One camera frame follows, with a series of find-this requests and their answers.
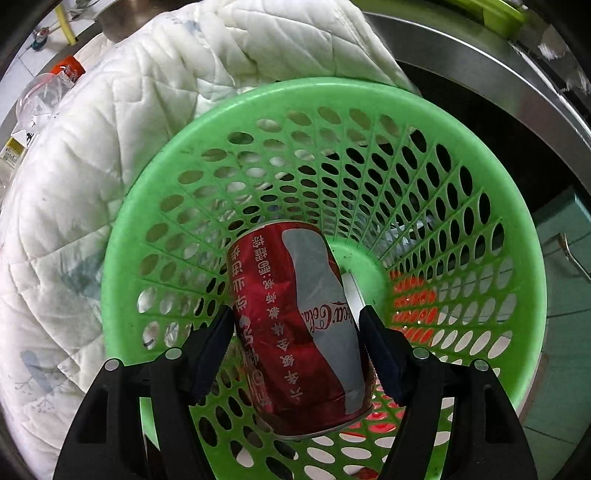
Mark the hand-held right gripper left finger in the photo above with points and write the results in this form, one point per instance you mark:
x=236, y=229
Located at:
x=211, y=353

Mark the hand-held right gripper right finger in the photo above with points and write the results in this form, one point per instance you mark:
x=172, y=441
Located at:
x=384, y=356

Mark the red plastic stool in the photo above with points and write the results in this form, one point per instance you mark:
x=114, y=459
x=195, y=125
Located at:
x=412, y=301

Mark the green perforated plastic basket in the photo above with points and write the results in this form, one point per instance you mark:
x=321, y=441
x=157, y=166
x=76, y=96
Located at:
x=323, y=97

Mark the yellow labelled box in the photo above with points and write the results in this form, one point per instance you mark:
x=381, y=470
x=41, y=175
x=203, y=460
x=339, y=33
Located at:
x=13, y=151

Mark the white quilted blanket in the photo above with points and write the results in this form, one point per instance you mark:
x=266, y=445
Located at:
x=92, y=184

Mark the red soda can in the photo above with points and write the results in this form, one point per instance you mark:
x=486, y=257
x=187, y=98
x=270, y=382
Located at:
x=286, y=323

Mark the orange snack packet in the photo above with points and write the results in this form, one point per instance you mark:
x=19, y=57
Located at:
x=69, y=69

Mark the yellow pipe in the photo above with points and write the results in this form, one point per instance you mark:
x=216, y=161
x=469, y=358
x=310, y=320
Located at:
x=68, y=30

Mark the teal cabinet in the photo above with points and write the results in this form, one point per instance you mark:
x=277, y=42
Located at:
x=561, y=346

